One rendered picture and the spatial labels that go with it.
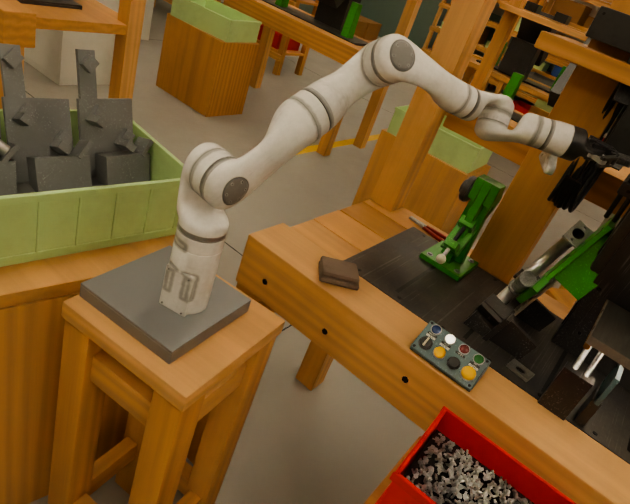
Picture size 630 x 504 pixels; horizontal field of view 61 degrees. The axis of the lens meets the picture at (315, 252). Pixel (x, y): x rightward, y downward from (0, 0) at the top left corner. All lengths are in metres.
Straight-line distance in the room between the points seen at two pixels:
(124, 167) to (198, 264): 0.58
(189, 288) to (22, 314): 0.40
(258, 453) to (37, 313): 1.02
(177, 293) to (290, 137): 0.36
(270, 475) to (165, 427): 0.96
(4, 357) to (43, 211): 0.33
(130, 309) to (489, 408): 0.73
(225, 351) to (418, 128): 0.97
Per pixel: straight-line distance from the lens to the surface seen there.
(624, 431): 1.37
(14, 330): 1.30
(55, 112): 1.50
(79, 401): 1.25
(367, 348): 1.22
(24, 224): 1.25
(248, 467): 1.97
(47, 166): 1.44
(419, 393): 1.20
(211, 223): 0.97
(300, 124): 0.97
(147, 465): 1.18
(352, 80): 1.10
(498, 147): 1.71
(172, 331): 1.03
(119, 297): 1.09
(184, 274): 1.02
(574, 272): 1.25
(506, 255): 1.67
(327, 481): 2.04
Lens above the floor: 1.58
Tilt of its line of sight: 30 degrees down
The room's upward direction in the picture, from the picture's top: 21 degrees clockwise
